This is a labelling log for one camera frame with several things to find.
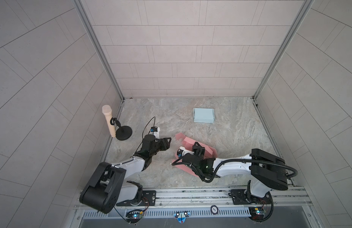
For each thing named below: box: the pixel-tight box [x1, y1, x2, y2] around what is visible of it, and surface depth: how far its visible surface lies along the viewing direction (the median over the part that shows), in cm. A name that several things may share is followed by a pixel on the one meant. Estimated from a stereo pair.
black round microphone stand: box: [109, 117, 133, 141], surface depth 95 cm
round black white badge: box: [210, 204, 219, 216], surface depth 69 cm
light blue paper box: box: [193, 107, 216, 124], surface depth 104 cm
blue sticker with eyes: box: [173, 211, 191, 224], surface depth 66 cm
